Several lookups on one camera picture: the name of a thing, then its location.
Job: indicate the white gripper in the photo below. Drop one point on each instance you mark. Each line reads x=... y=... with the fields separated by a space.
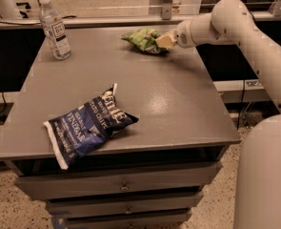
x=180 y=35

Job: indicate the green jalapeno chip bag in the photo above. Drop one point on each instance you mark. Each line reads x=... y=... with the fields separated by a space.
x=144 y=40

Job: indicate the blue kettle chip bag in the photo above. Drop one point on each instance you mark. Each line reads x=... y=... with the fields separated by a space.
x=86 y=128

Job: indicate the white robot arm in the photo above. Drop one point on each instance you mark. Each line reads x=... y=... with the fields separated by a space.
x=258 y=184

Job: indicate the clear plastic water bottle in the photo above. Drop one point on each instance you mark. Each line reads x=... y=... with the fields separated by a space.
x=54 y=30

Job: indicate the top grey drawer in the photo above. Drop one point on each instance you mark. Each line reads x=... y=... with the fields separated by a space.
x=96 y=183

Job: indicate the grey drawer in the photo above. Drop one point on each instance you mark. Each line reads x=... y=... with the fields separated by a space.
x=96 y=183
x=124 y=205
x=129 y=221

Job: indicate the grey drawer cabinet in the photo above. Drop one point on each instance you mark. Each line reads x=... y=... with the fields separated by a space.
x=112 y=138

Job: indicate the middle grey drawer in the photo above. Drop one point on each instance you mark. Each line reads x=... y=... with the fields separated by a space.
x=124 y=205

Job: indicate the bottom grey drawer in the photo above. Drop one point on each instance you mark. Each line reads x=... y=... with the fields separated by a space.
x=129 y=221

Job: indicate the grey metal rail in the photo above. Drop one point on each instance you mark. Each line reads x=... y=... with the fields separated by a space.
x=120 y=21

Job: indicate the metal vertical bracket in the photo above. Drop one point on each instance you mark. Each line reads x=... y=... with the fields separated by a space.
x=166 y=9

